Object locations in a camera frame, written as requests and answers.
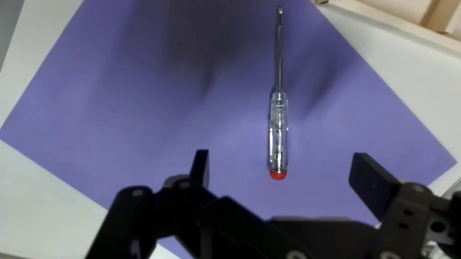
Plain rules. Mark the wooden tray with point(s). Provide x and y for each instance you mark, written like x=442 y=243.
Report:
x=433 y=16

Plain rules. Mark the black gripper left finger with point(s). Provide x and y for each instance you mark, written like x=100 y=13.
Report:
x=145 y=216

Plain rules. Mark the purple paper sheet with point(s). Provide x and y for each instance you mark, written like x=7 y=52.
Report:
x=145 y=95

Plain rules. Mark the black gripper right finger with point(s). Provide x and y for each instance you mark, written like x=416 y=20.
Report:
x=375 y=184

